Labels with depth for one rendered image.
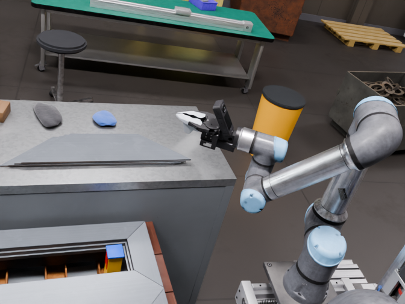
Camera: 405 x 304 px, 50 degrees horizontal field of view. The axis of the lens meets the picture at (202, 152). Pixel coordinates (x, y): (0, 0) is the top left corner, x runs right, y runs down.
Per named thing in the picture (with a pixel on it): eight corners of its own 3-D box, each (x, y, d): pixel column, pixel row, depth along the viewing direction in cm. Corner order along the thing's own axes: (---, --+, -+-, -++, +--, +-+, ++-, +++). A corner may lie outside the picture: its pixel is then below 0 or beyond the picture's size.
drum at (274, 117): (238, 139, 419) (257, 82, 386) (275, 142, 430) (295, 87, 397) (251, 164, 389) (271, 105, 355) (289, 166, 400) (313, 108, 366)
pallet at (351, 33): (379, 34, 858) (382, 28, 851) (407, 55, 783) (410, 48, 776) (317, 25, 818) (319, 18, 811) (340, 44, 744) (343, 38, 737)
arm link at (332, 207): (298, 247, 147) (366, 107, 117) (300, 219, 159) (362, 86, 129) (332, 259, 146) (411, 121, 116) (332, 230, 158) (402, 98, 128)
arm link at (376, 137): (416, 161, 109) (250, 223, 132) (409, 140, 118) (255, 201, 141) (396, 125, 106) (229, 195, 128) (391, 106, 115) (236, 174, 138)
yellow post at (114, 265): (103, 292, 170) (108, 259, 159) (102, 281, 174) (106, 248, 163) (117, 291, 172) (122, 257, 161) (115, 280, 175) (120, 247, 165)
